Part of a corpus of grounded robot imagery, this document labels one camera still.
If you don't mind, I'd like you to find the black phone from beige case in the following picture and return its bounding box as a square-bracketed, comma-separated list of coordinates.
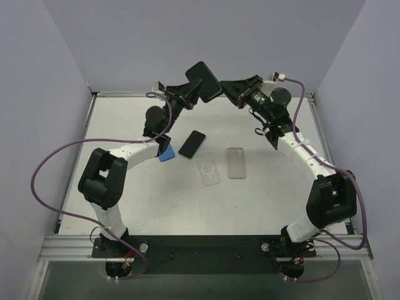
[184, 61, 223, 104]

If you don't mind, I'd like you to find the beige phone case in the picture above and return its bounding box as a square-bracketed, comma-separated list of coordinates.
[227, 147, 247, 179]

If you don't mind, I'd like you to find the clear phone case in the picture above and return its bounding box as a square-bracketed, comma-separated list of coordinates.
[196, 152, 221, 187]

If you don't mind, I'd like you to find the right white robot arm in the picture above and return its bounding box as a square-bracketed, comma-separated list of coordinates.
[220, 75, 357, 243]

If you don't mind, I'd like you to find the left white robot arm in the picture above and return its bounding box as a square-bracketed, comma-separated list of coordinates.
[78, 79, 203, 258]

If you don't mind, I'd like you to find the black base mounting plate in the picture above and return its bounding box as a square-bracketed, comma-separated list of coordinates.
[91, 235, 316, 275]

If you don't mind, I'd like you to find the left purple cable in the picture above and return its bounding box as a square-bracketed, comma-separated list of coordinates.
[30, 92, 174, 280]

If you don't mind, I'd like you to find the purple cable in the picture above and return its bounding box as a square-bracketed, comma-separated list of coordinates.
[30, 92, 174, 280]
[276, 76, 367, 283]

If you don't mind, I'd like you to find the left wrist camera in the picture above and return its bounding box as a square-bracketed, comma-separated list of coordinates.
[152, 81, 166, 93]

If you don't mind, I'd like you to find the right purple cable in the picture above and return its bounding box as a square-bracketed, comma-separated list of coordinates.
[276, 76, 367, 283]

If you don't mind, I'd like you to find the aluminium table frame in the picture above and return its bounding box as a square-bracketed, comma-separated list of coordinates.
[40, 92, 367, 284]

